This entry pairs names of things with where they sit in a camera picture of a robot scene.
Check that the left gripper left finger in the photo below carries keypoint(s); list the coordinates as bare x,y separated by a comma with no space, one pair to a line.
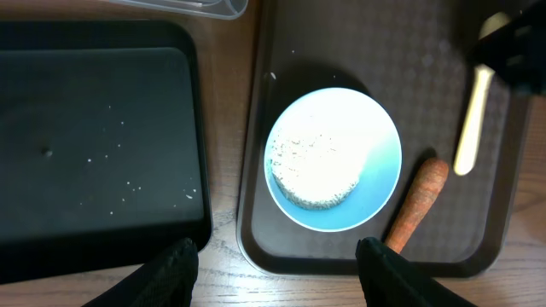
167,280

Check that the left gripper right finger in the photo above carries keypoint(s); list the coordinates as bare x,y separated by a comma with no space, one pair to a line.
389,280

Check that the black plastic bin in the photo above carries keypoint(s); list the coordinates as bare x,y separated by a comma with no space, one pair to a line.
103,160

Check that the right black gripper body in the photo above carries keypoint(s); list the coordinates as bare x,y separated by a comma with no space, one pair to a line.
514,48

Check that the dark brown serving tray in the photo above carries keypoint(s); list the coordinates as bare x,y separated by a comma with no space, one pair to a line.
410,57

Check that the light blue rice bowl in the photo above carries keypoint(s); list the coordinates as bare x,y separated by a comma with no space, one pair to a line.
332,159

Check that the yellow plastic spoon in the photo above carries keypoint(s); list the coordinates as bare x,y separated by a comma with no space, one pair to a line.
469,141

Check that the orange carrot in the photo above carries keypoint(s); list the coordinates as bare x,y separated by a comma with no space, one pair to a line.
423,192

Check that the clear plastic bin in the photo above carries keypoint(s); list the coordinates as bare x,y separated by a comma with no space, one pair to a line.
216,9

